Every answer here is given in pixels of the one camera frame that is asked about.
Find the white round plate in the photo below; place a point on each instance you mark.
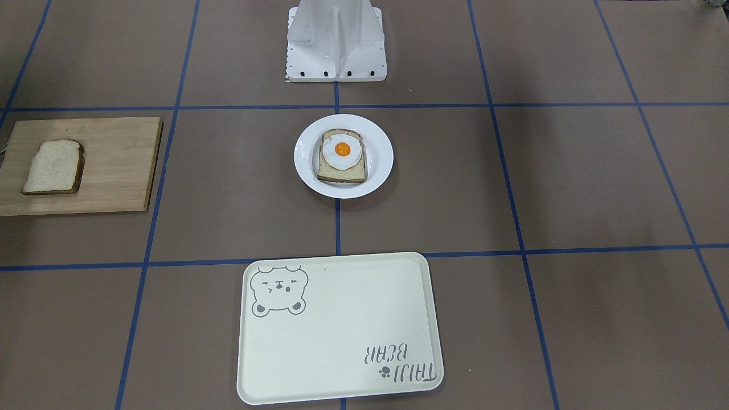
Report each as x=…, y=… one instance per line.
x=378, y=152

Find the bread slice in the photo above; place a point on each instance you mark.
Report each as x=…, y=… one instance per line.
x=56, y=168
x=356, y=174

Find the fried egg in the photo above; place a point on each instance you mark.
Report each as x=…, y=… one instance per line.
x=342, y=151

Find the cream bear serving tray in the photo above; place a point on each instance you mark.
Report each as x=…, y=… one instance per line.
x=339, y=326

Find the wooden cutting board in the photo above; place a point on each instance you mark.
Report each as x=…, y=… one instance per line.
x=120, y=157

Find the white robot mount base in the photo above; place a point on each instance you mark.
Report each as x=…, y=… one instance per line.
x=335, y=41

